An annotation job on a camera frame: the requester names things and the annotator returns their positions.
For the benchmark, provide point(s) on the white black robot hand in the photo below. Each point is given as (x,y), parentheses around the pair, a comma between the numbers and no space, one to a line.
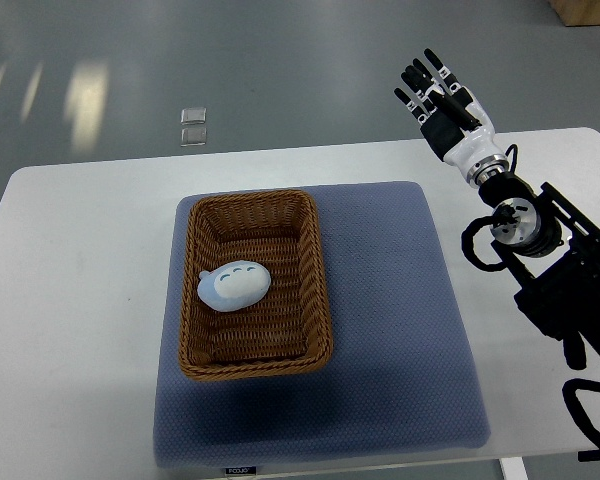
(458,130)

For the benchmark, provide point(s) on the blue white plush toy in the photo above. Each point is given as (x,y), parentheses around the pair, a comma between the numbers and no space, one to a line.
(234,286)

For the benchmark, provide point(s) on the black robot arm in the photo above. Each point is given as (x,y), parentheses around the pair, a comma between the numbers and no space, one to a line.
(550,247)

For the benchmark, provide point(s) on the brown wicker basket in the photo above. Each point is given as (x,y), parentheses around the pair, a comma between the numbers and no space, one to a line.
(289,331)

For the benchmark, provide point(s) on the brown cardboard box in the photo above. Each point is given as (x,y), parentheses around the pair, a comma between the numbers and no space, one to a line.
(576,13)

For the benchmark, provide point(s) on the upper floor metal plate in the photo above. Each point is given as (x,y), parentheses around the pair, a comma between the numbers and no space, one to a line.
(193,115)

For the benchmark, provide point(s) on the floor metal plate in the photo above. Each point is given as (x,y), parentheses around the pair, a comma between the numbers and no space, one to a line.
(193,115)
(194,136)

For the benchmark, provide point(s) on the lower floor metal plate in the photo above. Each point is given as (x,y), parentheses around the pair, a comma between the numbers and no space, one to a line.
(194,136)

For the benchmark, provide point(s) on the blue padded mat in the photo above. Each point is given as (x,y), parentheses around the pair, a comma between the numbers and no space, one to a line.
(401,377)

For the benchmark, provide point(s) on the white table leg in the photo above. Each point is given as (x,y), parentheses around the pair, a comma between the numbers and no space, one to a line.
(513,468)

